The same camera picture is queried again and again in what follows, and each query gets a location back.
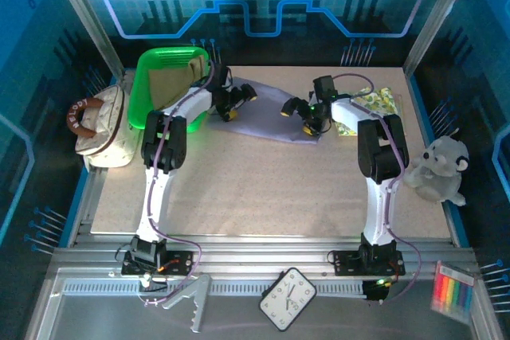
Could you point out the lavender skirt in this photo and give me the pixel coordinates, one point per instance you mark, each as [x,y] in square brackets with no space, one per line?
[267,117]

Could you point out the lemon print skirt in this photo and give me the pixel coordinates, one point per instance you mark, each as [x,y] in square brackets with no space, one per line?
[378,97]

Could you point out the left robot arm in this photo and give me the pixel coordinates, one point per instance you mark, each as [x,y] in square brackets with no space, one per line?
[155,204]

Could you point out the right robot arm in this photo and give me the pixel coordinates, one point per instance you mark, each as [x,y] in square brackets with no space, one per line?
[378,212]

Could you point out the green plastic basket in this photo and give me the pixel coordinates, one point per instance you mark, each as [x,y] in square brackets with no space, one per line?
[137,97]

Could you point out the grey plush toy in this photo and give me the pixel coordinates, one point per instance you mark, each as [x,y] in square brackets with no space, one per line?
[438,165]

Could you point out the white analogue clock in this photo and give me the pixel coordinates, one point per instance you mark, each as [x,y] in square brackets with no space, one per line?
[287,300]

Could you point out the black box with LED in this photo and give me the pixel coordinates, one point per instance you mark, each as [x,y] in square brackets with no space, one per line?
[372,294]

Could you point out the pack of coloured markers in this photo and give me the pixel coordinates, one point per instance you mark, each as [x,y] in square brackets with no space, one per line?
[452,292]

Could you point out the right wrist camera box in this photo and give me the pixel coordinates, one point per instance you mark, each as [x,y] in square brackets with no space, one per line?
[323,86]

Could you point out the aluminium frame rail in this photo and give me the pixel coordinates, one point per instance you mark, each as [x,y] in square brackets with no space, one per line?
[259,252]

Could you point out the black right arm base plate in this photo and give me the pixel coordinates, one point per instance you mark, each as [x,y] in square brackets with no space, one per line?
[346,264]

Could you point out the aluminium frame post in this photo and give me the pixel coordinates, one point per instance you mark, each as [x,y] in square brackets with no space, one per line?
[88,21]
[436,21]

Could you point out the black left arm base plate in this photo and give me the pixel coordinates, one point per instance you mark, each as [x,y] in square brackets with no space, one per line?
[179,264]

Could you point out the grey toothed bracket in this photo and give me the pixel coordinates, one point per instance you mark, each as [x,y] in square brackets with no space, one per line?
[199,300]

